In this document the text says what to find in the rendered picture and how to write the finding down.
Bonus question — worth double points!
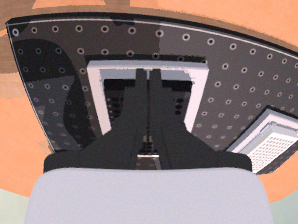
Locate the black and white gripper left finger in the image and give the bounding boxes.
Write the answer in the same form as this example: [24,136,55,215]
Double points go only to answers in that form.
[43,68,147,174]

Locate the black well plate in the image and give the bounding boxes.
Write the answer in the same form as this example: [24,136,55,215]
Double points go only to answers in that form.
[103,79,192,155]

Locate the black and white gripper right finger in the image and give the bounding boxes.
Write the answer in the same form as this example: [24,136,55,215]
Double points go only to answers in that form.
[149,69,253,172]

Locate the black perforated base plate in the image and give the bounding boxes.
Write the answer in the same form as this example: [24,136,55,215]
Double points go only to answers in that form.
[5,12,298,153]

